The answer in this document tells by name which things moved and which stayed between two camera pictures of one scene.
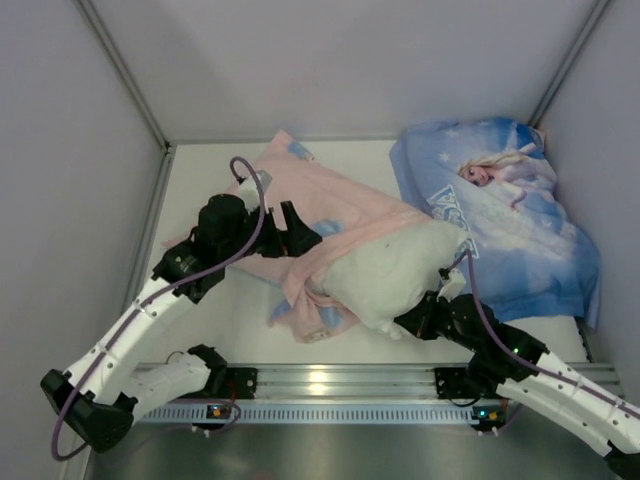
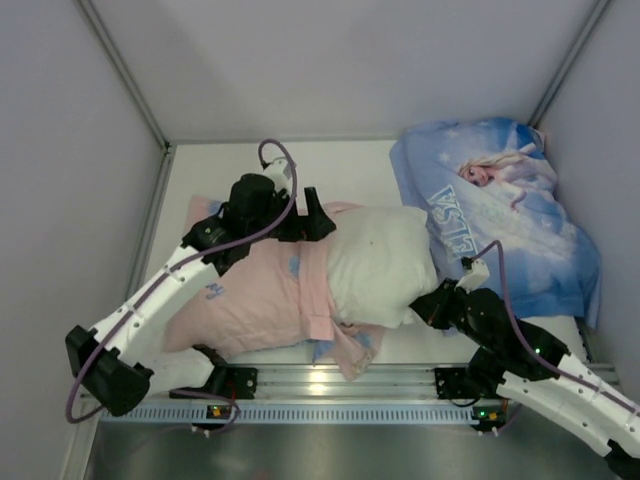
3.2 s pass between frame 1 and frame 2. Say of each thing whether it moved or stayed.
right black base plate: stayed
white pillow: moved
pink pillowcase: moved
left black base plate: stayed
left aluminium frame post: stayed
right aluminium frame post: stayed
